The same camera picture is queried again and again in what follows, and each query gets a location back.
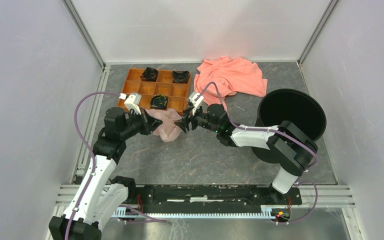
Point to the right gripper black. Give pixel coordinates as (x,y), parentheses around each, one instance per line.
(185,117)

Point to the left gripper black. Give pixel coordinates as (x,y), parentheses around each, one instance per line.
(149,123)

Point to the pink plastic trash bag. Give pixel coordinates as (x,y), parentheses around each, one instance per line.
(168,131)

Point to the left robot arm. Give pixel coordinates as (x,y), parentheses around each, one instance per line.
(92,185)

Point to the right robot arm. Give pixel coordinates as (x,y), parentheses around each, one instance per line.
(293,150)

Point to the black trash bin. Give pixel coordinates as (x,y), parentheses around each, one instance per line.
(295,106)

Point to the orange compartment tray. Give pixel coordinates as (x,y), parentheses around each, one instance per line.
(159,89)

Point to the black rolled belt right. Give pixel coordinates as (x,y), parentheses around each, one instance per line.
(180,77)

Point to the black rolled belt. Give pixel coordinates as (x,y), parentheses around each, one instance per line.
(180,77)
(149,75)

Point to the black rolled belt left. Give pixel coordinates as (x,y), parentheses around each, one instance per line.
(149,75)

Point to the salmon pink cloth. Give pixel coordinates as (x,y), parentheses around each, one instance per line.
(228,76)

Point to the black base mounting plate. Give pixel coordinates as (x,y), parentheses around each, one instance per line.
(210,199)

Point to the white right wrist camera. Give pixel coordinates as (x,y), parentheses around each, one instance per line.
(194,102)

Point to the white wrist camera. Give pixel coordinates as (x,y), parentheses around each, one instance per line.
(194,102)
(131,102)

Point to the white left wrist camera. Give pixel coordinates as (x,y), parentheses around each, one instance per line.
(131,102)

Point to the aluminium frame rail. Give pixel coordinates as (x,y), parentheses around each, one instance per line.
(323,196)

